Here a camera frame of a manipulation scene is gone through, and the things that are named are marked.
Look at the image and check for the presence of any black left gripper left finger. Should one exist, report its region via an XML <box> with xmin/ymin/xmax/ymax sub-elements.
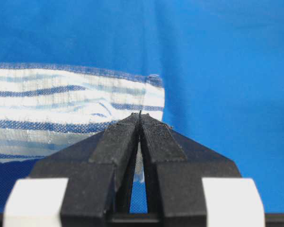
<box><xmin>29</xmin><ymin>113</ymin><xmax>139</xmax><ymax>227</ymax></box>

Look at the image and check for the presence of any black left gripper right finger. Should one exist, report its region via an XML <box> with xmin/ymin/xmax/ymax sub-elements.
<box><xmin>140</xmin><ymin>114</ymin><xmax>241</xmax><ymax>227</ymax></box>

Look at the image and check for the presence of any blue white striped towel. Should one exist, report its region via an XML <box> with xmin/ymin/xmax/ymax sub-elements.
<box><xmin>0</xmin><ymin>62</ymin><xmax>166</xmax><ymax>183</ymax></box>

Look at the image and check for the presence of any blue tablecloth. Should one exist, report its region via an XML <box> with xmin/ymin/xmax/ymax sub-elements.
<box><xmin>0</xmin><ymin>0</ymin><xmax>284</xmax><ymax>213</ymax></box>

